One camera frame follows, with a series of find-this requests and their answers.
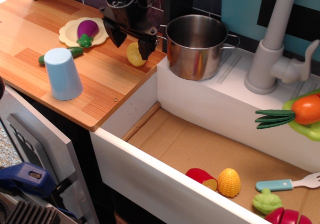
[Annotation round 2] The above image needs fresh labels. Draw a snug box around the black finned metal device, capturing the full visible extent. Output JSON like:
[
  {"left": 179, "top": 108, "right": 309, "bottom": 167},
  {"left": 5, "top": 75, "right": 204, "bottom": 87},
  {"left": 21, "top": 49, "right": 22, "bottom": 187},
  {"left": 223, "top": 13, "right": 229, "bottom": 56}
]
[{"left": 0, "top": 193, "right": 86, "bottom": 223}]

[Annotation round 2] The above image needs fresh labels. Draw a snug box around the grey oven door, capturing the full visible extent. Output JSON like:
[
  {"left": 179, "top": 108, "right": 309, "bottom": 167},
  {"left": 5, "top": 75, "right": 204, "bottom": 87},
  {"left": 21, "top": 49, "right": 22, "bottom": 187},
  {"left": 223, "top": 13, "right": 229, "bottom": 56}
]
[{"left": 0, "top": 85, "right": 99, "bottom": 223}]

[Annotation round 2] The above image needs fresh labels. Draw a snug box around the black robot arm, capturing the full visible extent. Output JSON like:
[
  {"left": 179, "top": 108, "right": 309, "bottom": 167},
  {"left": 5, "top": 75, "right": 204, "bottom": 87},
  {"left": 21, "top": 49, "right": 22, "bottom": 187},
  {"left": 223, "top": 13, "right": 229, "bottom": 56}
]
[{"left": 99, "top": 0, "right": 158, "bottom": 60}]

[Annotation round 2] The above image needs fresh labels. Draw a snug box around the yellow toy potato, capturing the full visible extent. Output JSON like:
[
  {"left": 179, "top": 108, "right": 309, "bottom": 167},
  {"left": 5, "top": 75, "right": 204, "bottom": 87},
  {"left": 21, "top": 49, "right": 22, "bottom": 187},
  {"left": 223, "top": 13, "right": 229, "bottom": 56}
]
[{"left": 126, "top": 42, "right": 146, "bottom": 67}]

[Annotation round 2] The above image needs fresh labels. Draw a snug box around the red sliced toy fruit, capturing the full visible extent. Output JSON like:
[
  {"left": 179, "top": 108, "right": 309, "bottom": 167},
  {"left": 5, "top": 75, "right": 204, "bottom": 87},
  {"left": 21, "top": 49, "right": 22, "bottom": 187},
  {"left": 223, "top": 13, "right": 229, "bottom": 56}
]
[{"left": 264, "top": 207, "right": 312, "bottom": 224}]

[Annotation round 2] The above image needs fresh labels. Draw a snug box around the lime green plastic tray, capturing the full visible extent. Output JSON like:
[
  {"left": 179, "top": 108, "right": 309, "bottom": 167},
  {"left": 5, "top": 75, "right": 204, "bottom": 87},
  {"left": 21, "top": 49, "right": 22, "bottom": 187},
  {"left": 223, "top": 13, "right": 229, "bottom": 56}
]
[{"left": 282, "top": 89, "right": 320, "bottom": 142}]

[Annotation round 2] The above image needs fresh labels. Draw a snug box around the light blue plastic cup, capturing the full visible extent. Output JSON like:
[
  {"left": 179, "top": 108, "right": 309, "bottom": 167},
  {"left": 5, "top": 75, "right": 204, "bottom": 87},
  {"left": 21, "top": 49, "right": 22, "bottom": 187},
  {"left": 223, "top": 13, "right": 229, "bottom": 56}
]
[{"left": 44, "top": 48, "right": 84, "bottom": 101}]

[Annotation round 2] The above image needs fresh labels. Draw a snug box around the green toy cucumber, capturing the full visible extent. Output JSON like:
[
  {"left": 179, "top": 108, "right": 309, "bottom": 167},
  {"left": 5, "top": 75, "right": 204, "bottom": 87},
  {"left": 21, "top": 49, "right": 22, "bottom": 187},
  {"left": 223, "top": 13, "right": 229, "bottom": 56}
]
[{"left": 38, "top": 47, "right": 84, "bottom": 65}]

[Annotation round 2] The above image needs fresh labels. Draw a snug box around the red toy fruit half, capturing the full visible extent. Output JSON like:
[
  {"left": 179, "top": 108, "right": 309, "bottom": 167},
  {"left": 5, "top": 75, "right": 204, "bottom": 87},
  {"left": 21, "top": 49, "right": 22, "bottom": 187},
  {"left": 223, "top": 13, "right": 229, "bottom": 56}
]
[{"left": 186, "top": 168, "right": 218, "bottom": 191}]

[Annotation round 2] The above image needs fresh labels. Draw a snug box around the orange toy carrot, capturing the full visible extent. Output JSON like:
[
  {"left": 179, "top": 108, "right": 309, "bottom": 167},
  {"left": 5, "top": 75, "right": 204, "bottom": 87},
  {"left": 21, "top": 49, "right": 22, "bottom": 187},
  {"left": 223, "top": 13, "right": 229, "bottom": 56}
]
[{"left": 255, "top": 93, "right": 320, "bottom": 129}]

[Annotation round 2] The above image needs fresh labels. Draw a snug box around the toy fork blue handle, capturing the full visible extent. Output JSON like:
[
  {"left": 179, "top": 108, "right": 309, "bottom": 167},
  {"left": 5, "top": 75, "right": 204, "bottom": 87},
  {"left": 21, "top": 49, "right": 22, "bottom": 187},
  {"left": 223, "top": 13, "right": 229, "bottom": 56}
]
[{"left": 255, "top": 172, "right": 320, "bottom": 191}]

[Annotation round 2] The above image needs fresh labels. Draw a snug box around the white toy sink basin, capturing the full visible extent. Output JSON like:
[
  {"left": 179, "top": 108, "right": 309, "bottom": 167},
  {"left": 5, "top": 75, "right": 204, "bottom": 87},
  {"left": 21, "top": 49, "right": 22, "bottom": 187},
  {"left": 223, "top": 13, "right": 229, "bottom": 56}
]
[{"left": 91, "top": 52, "right": 320, "bottom": 223}]

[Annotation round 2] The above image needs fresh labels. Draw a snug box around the yellow toy corn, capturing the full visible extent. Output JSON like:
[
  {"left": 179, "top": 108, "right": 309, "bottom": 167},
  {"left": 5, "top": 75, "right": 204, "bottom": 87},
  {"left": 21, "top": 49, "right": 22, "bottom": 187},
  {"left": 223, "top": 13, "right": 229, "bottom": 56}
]
[{"left": 217, "top": 168, "right": 241, "bottom": 198}]

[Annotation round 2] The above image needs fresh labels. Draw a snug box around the light green toy vegetable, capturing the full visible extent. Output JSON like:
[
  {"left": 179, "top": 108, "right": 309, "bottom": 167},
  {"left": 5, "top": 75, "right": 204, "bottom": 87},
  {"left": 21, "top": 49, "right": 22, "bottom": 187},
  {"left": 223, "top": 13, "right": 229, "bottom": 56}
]
[{"left": 252, "top": 188, "right": 283, "bottom": 215}]

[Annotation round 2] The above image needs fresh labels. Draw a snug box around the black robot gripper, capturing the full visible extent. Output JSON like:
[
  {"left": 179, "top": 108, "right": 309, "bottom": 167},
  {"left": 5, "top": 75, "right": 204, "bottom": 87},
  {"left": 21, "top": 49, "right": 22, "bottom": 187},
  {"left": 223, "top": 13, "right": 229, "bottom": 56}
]
[{"left": 99, "top": 0, "right": 159, "bottom": 60}]

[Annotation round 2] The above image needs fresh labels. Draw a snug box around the blue clamp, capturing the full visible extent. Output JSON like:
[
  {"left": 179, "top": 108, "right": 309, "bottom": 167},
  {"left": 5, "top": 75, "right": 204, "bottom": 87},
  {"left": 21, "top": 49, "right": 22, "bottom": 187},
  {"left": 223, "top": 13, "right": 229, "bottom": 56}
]
[{"left": 0, "top": 162, "right": 56, "bottom": 198}]

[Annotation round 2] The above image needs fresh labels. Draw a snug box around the grey toy faucet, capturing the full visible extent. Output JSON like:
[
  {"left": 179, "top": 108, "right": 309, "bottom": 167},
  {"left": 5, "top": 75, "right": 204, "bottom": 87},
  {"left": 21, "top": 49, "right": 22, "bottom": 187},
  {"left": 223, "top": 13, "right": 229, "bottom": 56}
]
[{"left": 244, "top": 0, "right": 320, "bottom": 95}]

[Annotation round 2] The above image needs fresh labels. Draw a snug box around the pale yellow toy plate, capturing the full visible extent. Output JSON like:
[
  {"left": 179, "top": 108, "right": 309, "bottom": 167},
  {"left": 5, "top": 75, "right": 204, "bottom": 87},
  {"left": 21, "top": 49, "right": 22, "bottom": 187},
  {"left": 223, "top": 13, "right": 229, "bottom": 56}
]
[{"left": 59, "top": 17, "right": 109, "bottom": 48}]

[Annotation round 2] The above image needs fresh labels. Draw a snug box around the purple toy eggplant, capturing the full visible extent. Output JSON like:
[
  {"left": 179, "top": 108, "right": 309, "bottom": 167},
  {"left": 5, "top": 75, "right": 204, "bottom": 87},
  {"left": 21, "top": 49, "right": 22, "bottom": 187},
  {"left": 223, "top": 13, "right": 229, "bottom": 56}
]
[{"left": 76, "top": 20, "right": 99, "bottom": 48}]

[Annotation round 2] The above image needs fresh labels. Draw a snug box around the stainless steel pot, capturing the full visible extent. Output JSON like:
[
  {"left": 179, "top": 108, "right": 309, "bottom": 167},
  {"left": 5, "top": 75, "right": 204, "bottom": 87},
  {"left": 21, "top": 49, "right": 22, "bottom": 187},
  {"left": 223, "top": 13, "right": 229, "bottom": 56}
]
[{"left": 163, "top": 15, "right": 241, "bottom": 81}]

